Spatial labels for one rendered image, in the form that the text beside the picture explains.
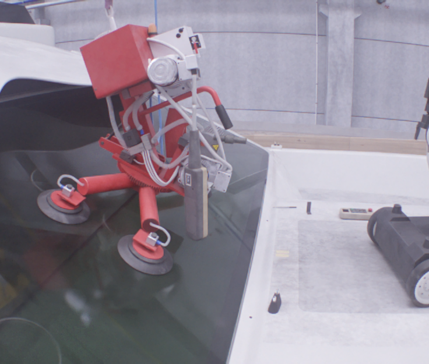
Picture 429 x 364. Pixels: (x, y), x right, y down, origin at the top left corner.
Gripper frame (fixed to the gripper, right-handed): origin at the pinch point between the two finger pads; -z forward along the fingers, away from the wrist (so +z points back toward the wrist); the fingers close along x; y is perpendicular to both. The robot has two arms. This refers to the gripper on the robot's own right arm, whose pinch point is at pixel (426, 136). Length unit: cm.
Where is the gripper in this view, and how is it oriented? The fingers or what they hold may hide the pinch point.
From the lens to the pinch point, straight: 189.0
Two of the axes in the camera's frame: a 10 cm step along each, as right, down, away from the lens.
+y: -0.4, 3.1, -9.5
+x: -9.8, -2.0, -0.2
